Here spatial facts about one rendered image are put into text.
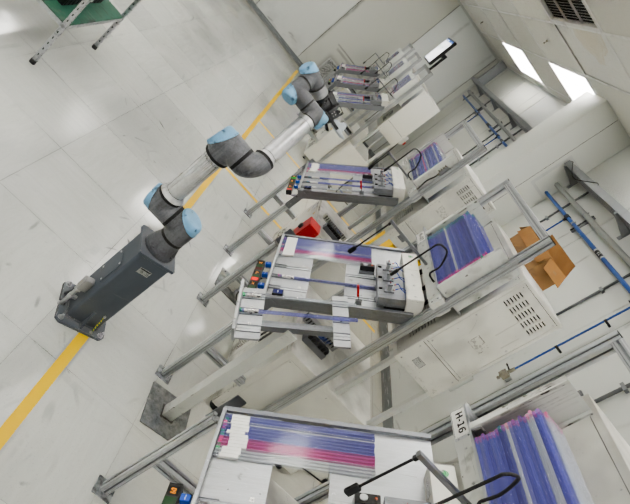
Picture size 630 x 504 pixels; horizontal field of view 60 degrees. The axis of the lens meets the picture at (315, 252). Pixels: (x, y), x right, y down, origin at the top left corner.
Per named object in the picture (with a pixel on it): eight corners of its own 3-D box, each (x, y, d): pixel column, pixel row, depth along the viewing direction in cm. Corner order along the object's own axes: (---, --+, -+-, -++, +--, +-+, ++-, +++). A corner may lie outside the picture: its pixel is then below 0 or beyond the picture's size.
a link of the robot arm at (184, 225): (178, 251, 233) (200, 234, 229) (156, 228, 230) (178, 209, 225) (188, 241, 244) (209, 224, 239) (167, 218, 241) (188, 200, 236)
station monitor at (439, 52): (426, 64, 652) (455, 41, 638) (421, 58, 704) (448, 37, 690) (432, 73, 656) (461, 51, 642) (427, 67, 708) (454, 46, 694)
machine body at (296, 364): (202, 406, 289) (290, 349, 268) (232, 331, 352) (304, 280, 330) (283, 478, 308) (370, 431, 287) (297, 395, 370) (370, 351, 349)
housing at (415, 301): (402, 324, 258) (407, 298, 252) (397, 274, 302) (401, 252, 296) (419, 326, 258) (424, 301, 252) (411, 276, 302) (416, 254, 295)
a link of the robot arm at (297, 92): (301, 109, 224) (319, 94, 228) (283, 87, 222) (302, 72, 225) (294, 114, 232) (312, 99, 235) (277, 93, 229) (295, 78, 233)
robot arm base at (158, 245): (143, 251, 231) (159, 238, 227) (146, 228, 242) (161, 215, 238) (171, 268, 240) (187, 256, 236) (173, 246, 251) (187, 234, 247)
